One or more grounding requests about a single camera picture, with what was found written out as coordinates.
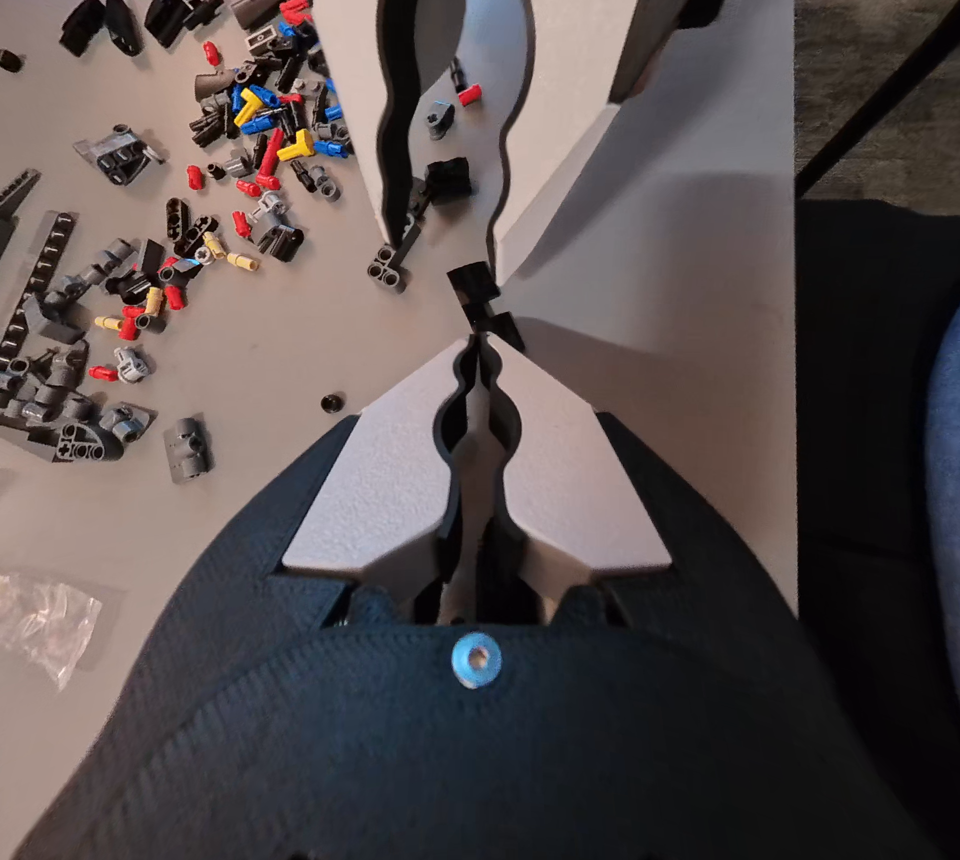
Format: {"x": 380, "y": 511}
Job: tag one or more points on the pile of lego pieces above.
{"x": 298, "y": 148}

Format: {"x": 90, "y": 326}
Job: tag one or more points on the flat empty clear plastic bag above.
{"x": 45, "y": 620}

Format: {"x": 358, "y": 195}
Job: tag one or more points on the long dark grey lego beam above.
{"x": 16, "y": 196}
{"x": 37, "y": 282}

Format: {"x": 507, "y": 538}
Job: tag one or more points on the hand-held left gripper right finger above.
{"x": 592, "y": 500}

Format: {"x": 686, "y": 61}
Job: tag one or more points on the dark grey angled lego panel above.
{"x": 120, "y": 158}

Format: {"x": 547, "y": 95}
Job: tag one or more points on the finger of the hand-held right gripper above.
{"x": 577, "y": 12}
{"x": 345, "y": 49}

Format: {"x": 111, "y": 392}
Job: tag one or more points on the black lego sub-assembly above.
{"x": 476, "y": 286}

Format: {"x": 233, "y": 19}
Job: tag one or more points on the dark grey lego connector block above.
{"x": 187, "y": 451}

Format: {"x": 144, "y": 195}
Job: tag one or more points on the dark grey L-shaped lego beam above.
{"x": 386, "y": 269}

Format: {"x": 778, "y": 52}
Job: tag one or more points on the black metal table leg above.
{"x": 877, "y": 102}

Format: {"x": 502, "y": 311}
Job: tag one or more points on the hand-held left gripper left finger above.
{"x": 375, "y": 492}

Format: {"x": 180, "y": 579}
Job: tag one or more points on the black square lego bracket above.
{"x": 448, "y": 178}

